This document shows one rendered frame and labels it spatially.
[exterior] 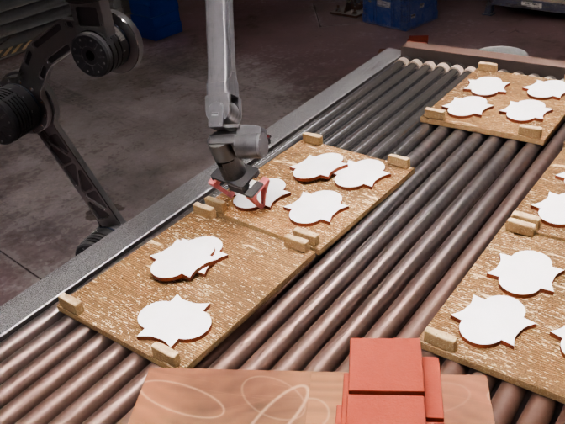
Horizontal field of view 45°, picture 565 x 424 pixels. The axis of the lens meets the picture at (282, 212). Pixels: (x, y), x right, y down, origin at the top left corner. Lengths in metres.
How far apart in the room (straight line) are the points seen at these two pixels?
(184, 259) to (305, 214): 0.30
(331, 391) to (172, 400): 0.23
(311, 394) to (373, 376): 0.37
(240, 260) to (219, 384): 0.46
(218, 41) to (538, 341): 0.89
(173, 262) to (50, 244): 2.09
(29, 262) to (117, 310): 2.04
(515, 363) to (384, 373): 0.59
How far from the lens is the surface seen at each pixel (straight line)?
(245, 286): 1.38
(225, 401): 1.02
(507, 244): 1.48
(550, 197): 1.63
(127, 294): 1.43
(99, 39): 2.17
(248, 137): 1.47
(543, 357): 1.23
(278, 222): 1.56
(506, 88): 2.20
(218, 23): 1.56
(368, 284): 1.39
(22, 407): 1.30
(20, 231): 3.68
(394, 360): 0.66
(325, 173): 1.69
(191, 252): 1.47
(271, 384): 1.03
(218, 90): 1.51
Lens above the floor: 1.78
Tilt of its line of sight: 32 degrees down
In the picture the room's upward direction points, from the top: 6 degrees counter-clockwise
